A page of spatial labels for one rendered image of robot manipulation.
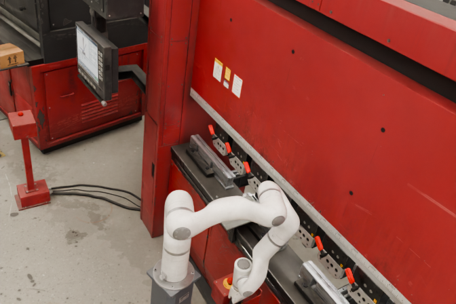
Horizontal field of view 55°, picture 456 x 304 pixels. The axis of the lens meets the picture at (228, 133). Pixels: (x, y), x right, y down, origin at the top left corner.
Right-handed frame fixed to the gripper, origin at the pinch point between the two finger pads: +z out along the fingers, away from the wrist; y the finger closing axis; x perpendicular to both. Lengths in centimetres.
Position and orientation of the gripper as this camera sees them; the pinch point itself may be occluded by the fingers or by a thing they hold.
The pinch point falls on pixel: (237, 303)
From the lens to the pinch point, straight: 239.0
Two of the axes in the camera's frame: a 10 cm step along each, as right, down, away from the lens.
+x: 5.4, 5.2, -6.6
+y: -8.4, 2.7, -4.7
